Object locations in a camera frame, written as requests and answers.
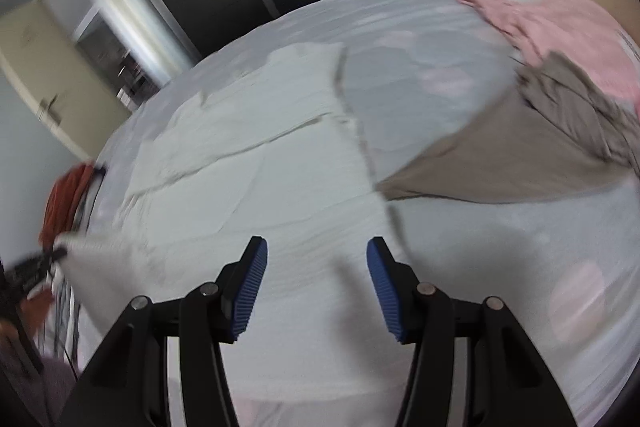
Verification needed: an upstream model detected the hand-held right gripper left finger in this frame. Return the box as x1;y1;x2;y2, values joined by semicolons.
60;235;269;427

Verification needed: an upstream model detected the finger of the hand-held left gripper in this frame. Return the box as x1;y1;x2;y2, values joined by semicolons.
15;246;69;278

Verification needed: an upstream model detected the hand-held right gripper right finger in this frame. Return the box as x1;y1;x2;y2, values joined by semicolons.
366;237;576;427

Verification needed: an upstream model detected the white crinkle cotton garment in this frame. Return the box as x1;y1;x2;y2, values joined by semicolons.
65;42;426;400

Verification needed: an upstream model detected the stack of folded clothes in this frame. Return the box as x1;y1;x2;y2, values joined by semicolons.
47;277;83;363

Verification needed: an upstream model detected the rust orange folded sweater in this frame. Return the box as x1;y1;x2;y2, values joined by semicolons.
39;162;98;250

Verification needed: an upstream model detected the purple fleece cloth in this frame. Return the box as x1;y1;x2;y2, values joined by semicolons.
35;354;81;427

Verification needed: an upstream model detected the taupe garment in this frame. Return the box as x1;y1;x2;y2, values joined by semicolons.
377;51;640;205

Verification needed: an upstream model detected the cream room door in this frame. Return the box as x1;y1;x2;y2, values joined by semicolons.
0;2;133;160

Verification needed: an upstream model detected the bed with pink-dotted grey sheet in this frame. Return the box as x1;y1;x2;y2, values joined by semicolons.
50;0;640;427

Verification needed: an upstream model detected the pink cat print pillow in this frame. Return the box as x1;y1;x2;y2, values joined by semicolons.
397;0;640;108

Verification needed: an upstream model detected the metal door handle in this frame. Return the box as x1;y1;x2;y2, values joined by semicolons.
37;99;66;125

